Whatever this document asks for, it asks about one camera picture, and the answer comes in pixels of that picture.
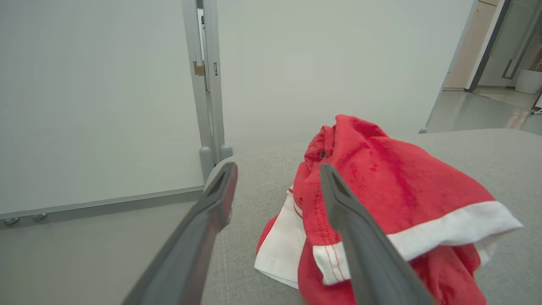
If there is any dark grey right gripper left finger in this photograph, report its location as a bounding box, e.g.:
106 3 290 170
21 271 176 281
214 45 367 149
121 162 238 305

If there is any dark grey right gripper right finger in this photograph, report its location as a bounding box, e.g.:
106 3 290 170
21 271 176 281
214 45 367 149
320 163 437 305

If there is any red garment with white trim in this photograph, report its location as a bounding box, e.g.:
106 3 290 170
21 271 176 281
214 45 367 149
253 114 523 305

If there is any white bin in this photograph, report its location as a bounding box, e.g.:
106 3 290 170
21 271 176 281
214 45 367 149
514 69 542 94

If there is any white partition panel grey frame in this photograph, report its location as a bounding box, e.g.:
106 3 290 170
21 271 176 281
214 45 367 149
202 0 477 166
0 0 214 229

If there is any glass door dark frame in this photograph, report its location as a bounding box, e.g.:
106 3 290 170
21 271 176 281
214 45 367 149
466 0 542 92

